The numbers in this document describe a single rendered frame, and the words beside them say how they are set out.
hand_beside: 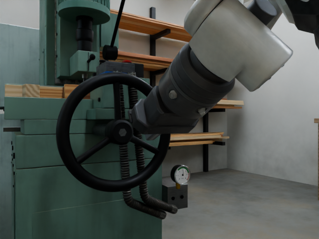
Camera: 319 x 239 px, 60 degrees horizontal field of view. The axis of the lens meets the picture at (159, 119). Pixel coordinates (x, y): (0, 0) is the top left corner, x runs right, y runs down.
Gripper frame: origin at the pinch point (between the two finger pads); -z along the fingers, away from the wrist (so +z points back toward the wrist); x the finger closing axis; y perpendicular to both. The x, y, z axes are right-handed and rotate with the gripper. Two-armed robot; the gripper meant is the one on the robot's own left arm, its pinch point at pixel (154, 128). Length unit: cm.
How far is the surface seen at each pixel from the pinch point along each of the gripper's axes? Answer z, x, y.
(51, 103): -28.5, -13.2, 23.5
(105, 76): -9.4, -3.8, 19.0
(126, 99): -19.7, 5.3, 19.6
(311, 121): -147, 318, 86
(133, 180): -22.0, 3.4, -2.7
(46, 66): -50, -10, 55
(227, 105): -214, 258, 149
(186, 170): -33.7, 27.8, 2.0
